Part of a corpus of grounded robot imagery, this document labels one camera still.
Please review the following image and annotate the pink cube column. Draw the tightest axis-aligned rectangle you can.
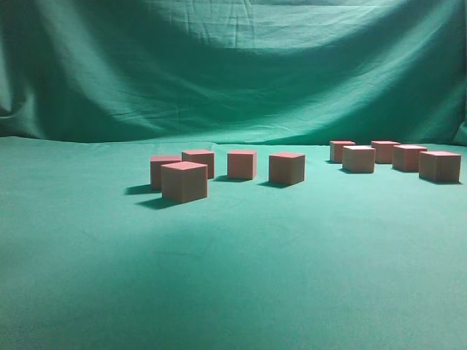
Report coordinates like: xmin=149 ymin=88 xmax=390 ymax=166
xmin=269 ymin=152 xmax=306 ymax=185
xmin=161 ymin=161 xmax=208 ymax=203
xmin=182 ymin=149 xmax=215 ymax=179
xmin=330 ymin=140 xmax=355 ymax=163
xmin=150 ymin=155 xmax=182 ymax=190
xmin=371 ymin=141 xmax=400 ymax=164
xmin=342 ymin=145 xmax=376 ymax=174
xmin=393 ymin=144 xmax=428 ymax=172
xmin=227 ymin=149 xmax=257 ymax=180
xmin=419 ymin=151 xmax=461 ymax=183

